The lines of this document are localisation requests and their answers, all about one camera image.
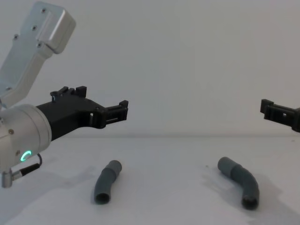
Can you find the grey bent plastic pipe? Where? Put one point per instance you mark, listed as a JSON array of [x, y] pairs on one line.
[[243, 178], [106, 180]]

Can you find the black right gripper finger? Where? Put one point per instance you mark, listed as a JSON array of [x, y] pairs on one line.
[[279, 112]]

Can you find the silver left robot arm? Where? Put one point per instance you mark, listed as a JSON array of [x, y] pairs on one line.
[[21, 131]]

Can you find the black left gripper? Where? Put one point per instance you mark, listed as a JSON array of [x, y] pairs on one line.
[[68, 112]]

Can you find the white curtain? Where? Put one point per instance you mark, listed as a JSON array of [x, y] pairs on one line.
[[178, 58]]

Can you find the white table cloth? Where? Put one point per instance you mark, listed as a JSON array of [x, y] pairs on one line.
[[164, 187]]

